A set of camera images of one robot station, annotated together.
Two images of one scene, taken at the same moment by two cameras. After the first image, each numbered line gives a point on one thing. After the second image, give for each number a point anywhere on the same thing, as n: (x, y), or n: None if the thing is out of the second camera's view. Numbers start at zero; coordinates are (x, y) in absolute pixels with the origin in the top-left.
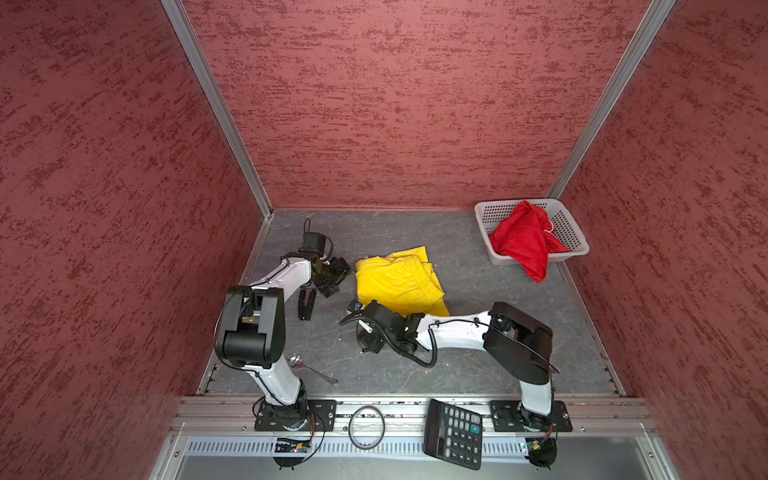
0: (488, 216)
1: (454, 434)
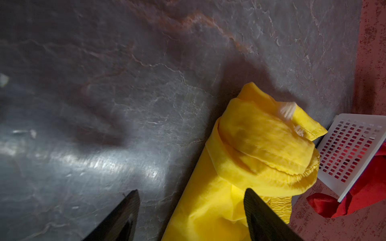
0: (351, 142)
1: None
